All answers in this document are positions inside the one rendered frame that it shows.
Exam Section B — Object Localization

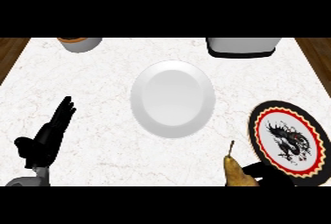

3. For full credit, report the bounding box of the plain white plate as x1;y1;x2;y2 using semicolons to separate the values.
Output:
128;59;217;139

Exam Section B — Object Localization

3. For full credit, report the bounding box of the white appliance with black base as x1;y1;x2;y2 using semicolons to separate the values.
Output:
203;37;283;59

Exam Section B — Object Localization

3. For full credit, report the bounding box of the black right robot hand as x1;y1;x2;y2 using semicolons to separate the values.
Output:
240;161;296;187

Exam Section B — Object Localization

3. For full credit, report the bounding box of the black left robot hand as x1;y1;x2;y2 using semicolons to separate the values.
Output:
13;95;78;170

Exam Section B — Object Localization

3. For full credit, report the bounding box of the grey pot with orange rim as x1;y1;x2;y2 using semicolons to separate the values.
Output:
55;37;103;53

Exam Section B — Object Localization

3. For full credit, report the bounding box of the black-rimmed patterned plate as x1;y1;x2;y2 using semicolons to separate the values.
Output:
246;100;331;187

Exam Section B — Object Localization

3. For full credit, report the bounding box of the yellow-brown pear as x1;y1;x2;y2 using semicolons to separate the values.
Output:
221;140;261;187

